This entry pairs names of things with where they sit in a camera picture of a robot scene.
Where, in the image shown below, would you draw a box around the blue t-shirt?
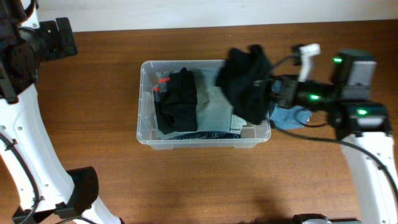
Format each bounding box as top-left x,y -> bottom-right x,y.
269,101 -> 313,130

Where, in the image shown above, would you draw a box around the black garment with red trim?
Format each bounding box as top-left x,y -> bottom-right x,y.
153,67 -> 198,134

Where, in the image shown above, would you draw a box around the dark blue jeans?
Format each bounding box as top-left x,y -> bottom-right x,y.
169,131 -> 241,140

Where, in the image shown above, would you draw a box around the light washed jeans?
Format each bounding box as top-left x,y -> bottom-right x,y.
154,67 -> 248,140

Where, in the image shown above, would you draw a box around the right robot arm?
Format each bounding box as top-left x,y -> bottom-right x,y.
254,44 -> 397,223

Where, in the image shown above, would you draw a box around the dark green-black shirt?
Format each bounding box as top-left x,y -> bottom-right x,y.
215,45 -> 272,125

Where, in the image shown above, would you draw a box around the clear plastic storage container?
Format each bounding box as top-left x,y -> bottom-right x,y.
136,60 -> 271,150

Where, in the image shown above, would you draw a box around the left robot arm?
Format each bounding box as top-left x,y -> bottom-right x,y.
1,0 -> 121,223

